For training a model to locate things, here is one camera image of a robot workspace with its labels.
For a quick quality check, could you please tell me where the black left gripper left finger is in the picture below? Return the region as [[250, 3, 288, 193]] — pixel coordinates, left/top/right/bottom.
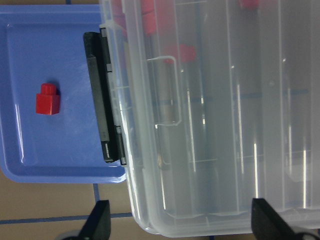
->
[[79, 200, 111, 240]]

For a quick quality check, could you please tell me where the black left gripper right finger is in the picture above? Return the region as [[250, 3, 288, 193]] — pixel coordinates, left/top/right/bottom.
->
[[251, 198, 303, 240]]

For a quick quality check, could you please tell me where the red block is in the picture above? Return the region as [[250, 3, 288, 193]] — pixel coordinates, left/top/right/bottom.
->
[[35, 83, 60, 116], [238, 0, 260, 10], [179, 44, 196, 63], [140, 0, 157, 36]]

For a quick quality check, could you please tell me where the clear plastic storage box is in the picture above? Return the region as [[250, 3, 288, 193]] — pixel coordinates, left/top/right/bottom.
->
[[100, 0, 320, 238]]

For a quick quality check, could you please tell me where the red block in box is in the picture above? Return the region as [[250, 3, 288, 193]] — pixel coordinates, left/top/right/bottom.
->
[[238, 0, 260, 10], [179, 44, 196, 63], [140, 0, 157, 36]]

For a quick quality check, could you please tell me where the blue plastic tray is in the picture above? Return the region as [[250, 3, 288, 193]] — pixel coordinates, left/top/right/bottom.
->
[[0, 4, 126, 184]]

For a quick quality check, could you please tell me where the black box latch handle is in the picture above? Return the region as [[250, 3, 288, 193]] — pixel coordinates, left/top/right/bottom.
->
[[83, 27, 127, 166]]

